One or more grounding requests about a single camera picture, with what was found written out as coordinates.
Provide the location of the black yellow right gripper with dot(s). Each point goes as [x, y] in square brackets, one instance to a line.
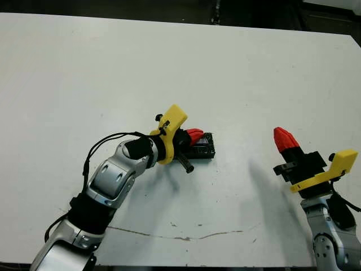
[307, 169]

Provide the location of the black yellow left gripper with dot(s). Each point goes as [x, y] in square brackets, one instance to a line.
[170, 132]

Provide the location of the black glossy box lid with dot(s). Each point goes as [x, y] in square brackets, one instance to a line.
[206, 146]

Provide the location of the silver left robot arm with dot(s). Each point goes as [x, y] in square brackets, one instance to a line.
[112, 175]

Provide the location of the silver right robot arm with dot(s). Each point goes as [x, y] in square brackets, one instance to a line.
[330, 245]

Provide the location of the black chair base leg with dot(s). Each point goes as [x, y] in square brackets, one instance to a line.
[215, 11]

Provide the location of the white furniture edge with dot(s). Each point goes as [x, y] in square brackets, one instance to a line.
[332, 2]

